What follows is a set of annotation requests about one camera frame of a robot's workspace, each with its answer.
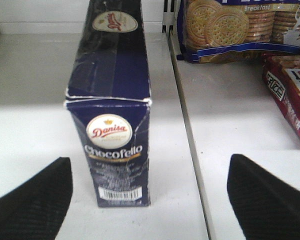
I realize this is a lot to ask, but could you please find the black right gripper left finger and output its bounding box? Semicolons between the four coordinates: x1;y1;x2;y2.
0;157;73;240

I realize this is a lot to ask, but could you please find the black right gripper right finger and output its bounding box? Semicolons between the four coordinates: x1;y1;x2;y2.
227;154;300;240

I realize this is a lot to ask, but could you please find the dark blue cookie box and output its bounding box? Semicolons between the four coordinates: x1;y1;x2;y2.
65;0;152;208

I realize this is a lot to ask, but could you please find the white supermarket shelving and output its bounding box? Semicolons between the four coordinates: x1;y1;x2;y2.
0;0;300;240

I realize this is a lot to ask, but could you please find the pink red snack packet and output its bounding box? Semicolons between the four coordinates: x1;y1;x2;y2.
262;55;300;139

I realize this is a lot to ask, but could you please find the blue breakfast biscuit bag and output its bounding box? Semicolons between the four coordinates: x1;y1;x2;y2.
177;0;300;64

